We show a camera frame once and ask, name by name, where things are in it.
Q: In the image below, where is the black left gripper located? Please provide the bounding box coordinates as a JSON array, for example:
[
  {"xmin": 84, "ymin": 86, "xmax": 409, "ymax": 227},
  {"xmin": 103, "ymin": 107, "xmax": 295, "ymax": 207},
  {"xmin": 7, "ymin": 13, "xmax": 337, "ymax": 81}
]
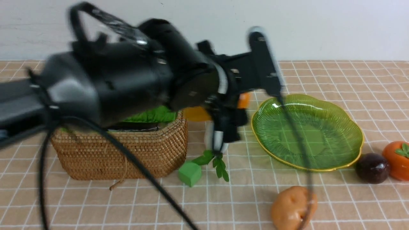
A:
[{"xmin": 197, "ymin": 27, "xmax": 284, "ymax": 144}]

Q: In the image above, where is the yellow orange mango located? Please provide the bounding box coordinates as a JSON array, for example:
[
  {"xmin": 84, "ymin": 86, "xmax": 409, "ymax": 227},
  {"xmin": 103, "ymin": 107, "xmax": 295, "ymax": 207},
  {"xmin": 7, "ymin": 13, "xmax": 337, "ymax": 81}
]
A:
[{"xmin": 183, "ymin": 93, "xmax": 251, "ymax": 122}]

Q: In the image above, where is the white radish with leaves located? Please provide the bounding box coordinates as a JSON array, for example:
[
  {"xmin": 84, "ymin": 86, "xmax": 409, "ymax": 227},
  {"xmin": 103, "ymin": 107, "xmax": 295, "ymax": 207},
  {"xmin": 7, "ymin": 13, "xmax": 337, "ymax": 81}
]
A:
[{"xmin": 192, "ymin": 123, "xmax": 230, "ymax": 182}]

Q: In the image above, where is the orange brown potato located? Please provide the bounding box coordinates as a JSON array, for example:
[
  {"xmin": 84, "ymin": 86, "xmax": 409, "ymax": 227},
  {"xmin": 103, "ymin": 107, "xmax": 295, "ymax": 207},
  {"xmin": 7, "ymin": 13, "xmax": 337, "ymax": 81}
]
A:
[{"xmin": 271, "ymin": 186, "xmax": 318, "ymax": 230}]

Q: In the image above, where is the dark purple mangosteen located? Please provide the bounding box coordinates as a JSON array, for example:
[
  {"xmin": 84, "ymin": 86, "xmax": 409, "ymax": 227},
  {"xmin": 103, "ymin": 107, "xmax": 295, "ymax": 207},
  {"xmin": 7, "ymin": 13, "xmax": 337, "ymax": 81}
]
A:
[{"xmin": 355, "ymin": 153, "xmax": 390, "ymax": 184}]

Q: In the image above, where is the orange persimmon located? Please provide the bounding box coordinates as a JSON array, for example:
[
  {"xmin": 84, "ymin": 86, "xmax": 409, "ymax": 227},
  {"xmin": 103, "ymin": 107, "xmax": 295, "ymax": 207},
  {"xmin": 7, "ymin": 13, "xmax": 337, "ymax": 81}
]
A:
[{"xmin": 382, "ymin": 141, "xmax": 409, "ymax": 181}]

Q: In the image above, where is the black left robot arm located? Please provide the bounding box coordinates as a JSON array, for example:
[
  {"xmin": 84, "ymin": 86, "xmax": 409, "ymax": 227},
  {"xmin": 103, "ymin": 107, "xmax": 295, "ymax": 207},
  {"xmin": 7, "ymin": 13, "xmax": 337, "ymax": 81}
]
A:
[{"xmin": 1, "ymin": 19, "xmax": 284, "ymax": 148}]

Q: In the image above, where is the green glass leaf plate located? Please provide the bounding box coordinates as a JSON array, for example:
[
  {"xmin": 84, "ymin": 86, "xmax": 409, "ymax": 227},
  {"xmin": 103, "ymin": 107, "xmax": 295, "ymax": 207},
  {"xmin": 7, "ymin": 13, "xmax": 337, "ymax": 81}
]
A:
[{"xmin": 251, "ymin": 94, "xmax": 364, "ymax": 172}]

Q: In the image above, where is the green foam cube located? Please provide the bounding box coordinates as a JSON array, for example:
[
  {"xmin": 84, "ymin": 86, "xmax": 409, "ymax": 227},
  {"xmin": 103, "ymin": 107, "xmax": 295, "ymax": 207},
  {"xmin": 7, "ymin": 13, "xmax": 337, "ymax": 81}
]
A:
[{"xmin": 178, "ymin": 161, "xmax": 202, "ymax": 187}]

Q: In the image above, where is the woven wicker basket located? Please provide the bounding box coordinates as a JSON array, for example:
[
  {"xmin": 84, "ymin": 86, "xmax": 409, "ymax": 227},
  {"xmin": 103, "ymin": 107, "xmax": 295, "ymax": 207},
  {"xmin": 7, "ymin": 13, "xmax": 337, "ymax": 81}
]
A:
[{"xmin": 51, "ymin": 112, "xmax": 188, "ymax": 180}]

